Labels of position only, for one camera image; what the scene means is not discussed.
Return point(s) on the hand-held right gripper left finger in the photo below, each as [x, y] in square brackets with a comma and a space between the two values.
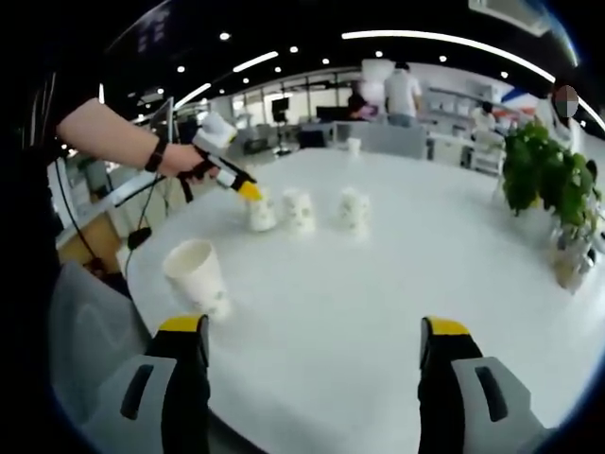
[184, 402]

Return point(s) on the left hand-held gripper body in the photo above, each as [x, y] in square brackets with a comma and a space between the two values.
[215, 132]

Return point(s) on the grey partition counter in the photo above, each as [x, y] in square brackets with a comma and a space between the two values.
[387, 139]

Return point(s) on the white table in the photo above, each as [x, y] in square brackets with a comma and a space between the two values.
[354, 307]

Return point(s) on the green potted plant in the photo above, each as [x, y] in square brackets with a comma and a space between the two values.
[529, 175]

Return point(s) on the black wristband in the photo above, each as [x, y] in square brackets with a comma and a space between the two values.
[156, 156]

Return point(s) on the grey mesh chair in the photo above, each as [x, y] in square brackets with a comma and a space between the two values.
[90, 321]

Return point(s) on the white ceiling light strip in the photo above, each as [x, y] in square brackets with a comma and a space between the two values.
[402, 34]
[194, 95]
[255, 61]

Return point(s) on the person's left hand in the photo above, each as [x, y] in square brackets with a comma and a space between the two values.
[182, 161]

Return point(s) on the red and blue wall banner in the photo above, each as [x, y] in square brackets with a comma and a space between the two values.
[520, 94]

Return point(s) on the black monitor on stand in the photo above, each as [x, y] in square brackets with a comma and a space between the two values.
[280, 106]

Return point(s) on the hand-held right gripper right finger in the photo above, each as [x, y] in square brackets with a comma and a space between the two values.
[439, 402]

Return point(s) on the round ceiling spotlights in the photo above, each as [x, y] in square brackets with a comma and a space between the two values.
[224, 36]

